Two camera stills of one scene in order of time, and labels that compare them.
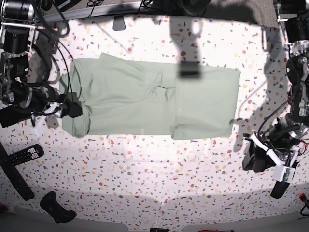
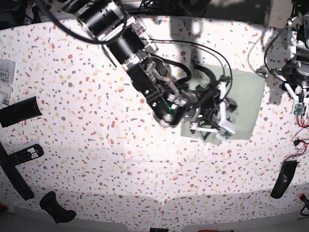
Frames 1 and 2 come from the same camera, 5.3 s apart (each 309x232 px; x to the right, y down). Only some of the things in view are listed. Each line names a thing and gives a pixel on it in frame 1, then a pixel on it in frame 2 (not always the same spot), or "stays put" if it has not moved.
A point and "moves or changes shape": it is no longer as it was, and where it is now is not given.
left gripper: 47,100 -> 209,100
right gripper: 284,136 -> 290,73
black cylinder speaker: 11,115 stays put
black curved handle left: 49,203 stays put
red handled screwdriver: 204,230 stays put
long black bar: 14,175 stays put
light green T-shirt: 123,96 moves or changes shape
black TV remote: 31,152 stays put
